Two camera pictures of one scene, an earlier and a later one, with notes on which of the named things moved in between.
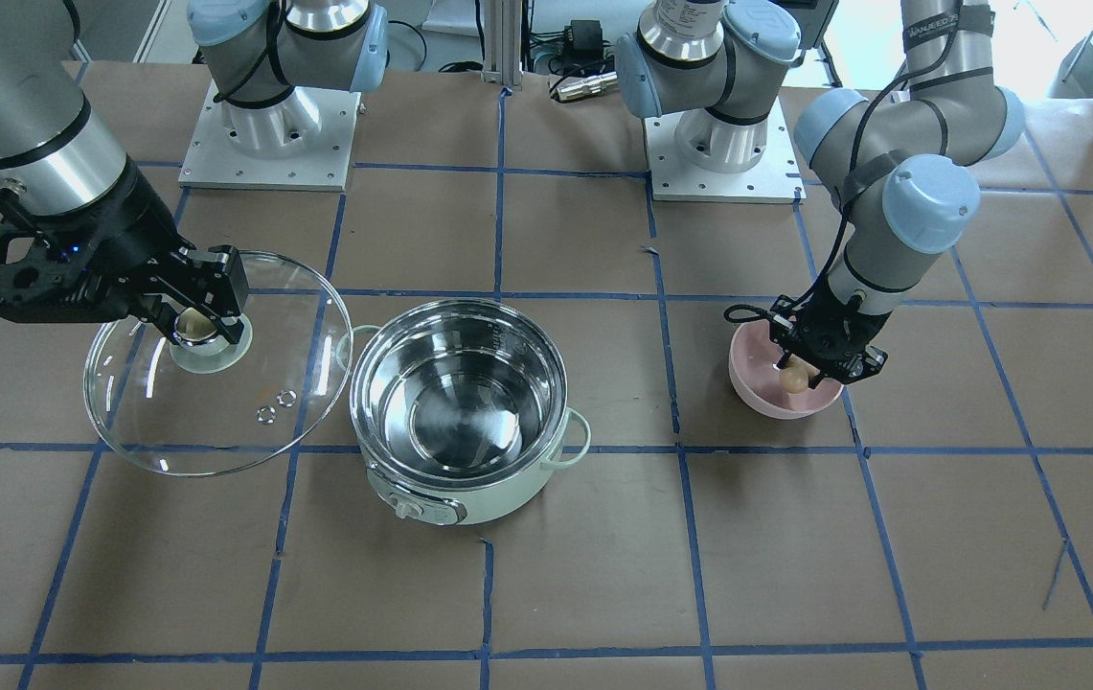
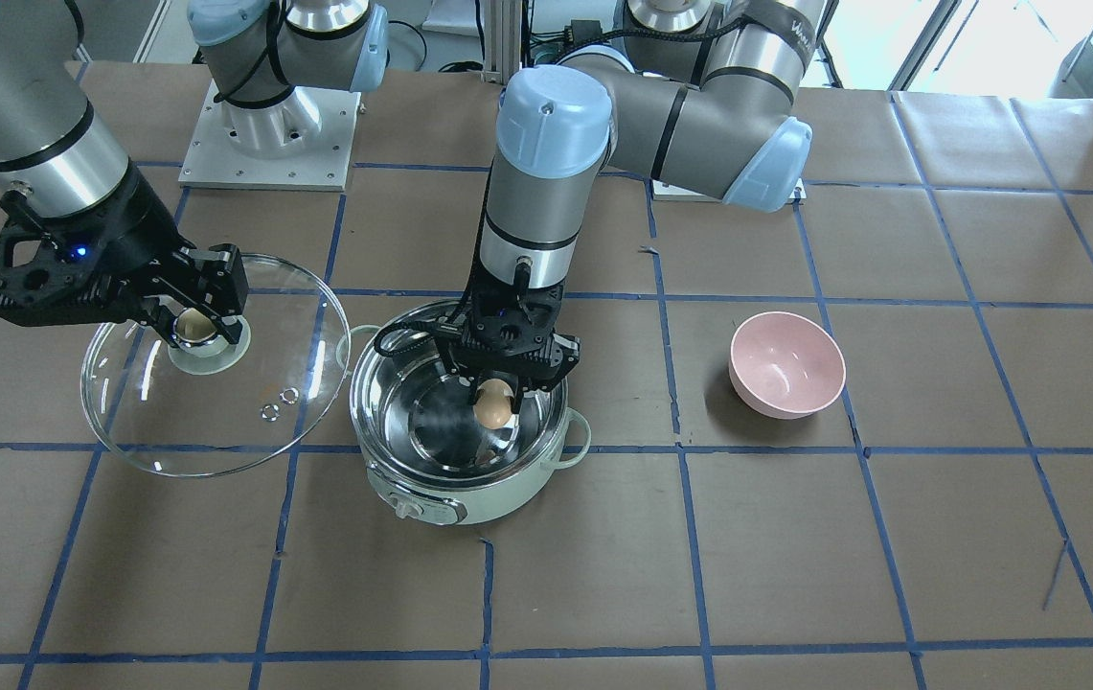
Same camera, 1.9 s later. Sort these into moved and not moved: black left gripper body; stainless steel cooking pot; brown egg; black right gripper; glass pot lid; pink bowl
Moved: brown egg; black left gripper body
Not moved: glass pot lid; stainless steel cooking pot; pink bowl; black right gripper
